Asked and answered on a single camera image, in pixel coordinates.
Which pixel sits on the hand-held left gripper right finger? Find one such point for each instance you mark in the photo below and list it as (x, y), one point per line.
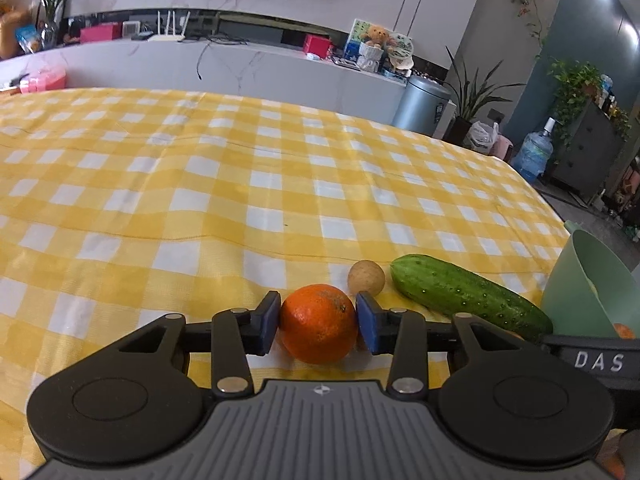
(367, 322)

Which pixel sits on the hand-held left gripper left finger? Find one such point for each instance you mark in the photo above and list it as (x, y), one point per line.
(270, 317)

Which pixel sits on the orange mandarin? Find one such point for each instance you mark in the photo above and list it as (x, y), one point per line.
(625, 331)
(317, 322)

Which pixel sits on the green plastic colander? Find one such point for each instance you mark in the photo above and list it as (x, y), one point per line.
(585, 285)

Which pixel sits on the green cucumber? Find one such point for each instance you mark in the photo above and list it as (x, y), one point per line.
(465, 292)

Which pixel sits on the small brown potato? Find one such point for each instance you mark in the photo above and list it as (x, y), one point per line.
(366, 277)

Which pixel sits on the yellow checked tablecloth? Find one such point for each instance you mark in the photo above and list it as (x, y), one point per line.
(200, 185)

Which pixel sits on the grey drawer cabinet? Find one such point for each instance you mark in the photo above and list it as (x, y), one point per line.
(585, 152)

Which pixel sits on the blue water jug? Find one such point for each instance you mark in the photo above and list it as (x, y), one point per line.
(532, 155)

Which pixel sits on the white plastic bag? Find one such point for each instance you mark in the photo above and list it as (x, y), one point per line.
(482, 137)

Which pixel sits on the silver blue trash can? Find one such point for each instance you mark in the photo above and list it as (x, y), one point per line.
(422, 107)

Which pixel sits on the long leaf potted plant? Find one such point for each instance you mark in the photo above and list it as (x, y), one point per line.
(472, 100)

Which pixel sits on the trailing green pothos plant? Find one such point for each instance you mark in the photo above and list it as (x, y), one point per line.
(575, 85)

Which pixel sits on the red box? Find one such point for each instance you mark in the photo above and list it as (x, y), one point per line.
(317, 44)

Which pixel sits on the white marble media console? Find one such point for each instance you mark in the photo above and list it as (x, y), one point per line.
(150, 65)

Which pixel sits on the brown teddy bear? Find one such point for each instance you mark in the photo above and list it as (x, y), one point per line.
(376, 36)

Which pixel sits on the white wifi router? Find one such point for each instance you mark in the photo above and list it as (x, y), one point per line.
(167, 35)

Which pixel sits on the pink storage box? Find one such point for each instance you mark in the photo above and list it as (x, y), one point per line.
(45, 81)

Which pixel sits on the pink flat box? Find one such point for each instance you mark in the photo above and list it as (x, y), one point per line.
(100, 33)

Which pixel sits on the hanging vine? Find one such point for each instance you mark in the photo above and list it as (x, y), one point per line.
(525, 0)

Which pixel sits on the plant in glass vase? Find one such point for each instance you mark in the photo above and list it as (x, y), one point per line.
(52, 15)

